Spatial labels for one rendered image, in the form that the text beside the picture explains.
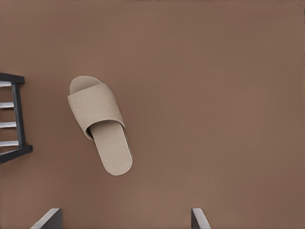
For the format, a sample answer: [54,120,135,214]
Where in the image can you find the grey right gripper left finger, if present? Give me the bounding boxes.
[30,208,63,229]

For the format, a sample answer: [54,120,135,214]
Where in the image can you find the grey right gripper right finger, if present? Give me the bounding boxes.
[191,208,212,229]

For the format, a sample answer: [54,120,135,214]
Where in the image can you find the black shoe rack silver slats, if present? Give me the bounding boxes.
[0,73,33,164]

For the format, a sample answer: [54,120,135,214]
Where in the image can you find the beige open-toe slipper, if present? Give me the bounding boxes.
[67,75,133,176]

